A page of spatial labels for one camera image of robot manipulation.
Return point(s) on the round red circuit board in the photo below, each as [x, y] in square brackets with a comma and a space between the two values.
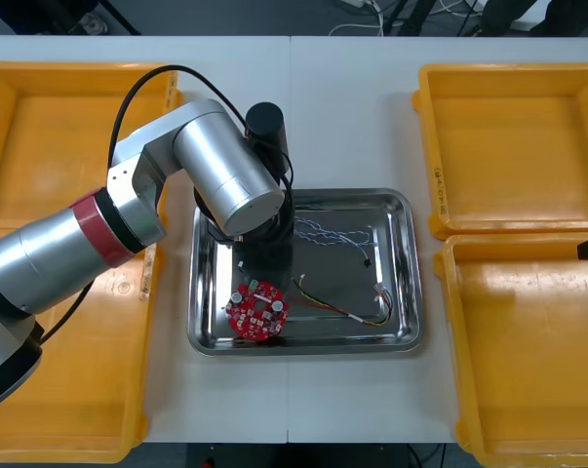
[257, 308]

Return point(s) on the person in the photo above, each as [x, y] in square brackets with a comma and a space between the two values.
[503, 12]

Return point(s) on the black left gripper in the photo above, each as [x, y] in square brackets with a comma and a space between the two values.
[274, 229]

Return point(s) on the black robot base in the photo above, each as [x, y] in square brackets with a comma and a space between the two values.
[323, 456]

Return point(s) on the black stand legs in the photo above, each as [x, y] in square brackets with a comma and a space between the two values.
[413, 17]

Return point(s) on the silver-grey left robot arm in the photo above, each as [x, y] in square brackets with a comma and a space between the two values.
[225, 166]

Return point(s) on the yellow-orange plastic bin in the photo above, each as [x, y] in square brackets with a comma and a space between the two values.
[532, 365]
[79, 380]
[508, 146]
[54, 136]

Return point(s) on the steel tray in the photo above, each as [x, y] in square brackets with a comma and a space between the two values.
[332, 341]

